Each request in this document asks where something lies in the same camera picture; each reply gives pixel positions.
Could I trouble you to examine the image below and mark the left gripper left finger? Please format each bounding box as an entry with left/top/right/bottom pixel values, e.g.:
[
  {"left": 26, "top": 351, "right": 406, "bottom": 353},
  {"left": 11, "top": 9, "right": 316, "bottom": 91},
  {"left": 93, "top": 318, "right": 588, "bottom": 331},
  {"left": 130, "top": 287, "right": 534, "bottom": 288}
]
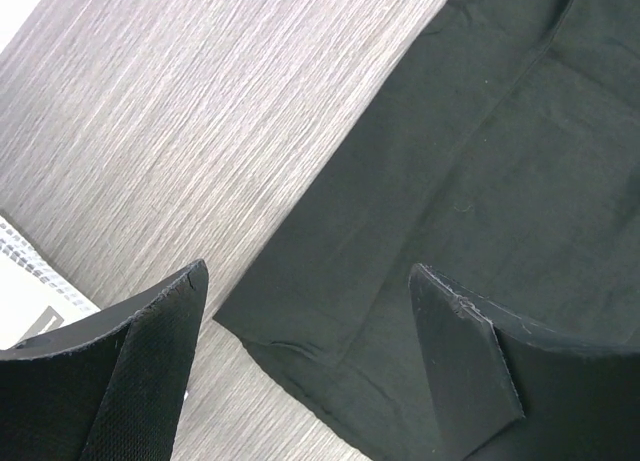
[{"left": 1, "top": 260, "right": 208, "bottom": 460}]

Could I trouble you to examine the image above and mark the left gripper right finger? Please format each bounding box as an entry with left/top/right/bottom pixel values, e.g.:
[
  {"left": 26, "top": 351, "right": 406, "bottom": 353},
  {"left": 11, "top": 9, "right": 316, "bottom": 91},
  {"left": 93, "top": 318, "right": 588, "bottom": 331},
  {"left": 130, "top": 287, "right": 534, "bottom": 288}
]
[{"left": 409, "top": 264, "right": 639, "bottom": 460}]

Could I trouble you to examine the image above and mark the black long sleeve shirt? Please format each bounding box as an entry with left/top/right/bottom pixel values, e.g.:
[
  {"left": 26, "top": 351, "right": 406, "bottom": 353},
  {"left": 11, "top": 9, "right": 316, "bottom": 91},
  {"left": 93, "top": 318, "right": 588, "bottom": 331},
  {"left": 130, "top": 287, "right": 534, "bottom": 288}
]
[{"left": 215, "top": 0, "right": 639, "bottom": 460}]

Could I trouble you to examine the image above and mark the white paper booklet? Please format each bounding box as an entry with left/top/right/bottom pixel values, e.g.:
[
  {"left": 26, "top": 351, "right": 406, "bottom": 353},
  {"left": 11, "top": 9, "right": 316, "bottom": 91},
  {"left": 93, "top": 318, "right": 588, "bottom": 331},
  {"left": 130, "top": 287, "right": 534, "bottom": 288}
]
[{"left": 0, "top": 219, "right": 100, "bottom": 350}]

